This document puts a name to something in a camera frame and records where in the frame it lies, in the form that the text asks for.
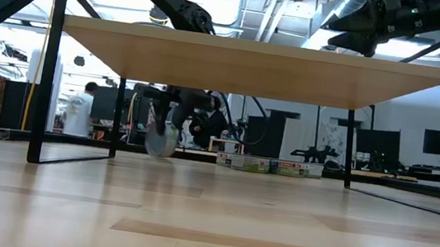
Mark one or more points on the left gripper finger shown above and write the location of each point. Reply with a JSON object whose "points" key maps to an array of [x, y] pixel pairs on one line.
{"points": [[162, 113], [178, 116]]}

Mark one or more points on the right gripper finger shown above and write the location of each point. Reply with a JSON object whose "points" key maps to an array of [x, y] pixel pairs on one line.
{"points": [[353, 43], [356, 22]]}

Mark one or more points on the small black robot arm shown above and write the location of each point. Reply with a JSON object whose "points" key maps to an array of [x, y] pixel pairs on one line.
{"points": [[314, 154]]}

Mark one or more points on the wooden shelf black legs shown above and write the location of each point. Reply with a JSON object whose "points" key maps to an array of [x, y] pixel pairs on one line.
{"points": [[251, 69]]}

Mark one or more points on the person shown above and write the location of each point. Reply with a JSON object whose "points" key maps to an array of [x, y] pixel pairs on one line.
{"points": [[79, 109], [209, 124]]}

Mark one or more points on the small wooden stool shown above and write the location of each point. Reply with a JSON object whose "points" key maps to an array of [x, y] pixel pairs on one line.
{"points": [[226, 141]]}

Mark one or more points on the black cabinet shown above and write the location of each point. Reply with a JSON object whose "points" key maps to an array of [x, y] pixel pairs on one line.
{"points": [[264, 133]]}

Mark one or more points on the white ceiling pipe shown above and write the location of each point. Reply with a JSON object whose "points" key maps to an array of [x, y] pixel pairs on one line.
{"points": [[270, 13]]}

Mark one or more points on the black pendant lamp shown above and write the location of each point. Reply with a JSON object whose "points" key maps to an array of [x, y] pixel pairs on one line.
{"points": [[159, 13]]}

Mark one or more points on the black ceiling dome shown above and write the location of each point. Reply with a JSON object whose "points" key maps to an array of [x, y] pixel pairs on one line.
{"points": [[79, 61]]}

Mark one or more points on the black partition panel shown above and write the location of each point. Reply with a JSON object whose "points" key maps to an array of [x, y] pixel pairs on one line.
{"points": [[16, 104]]}

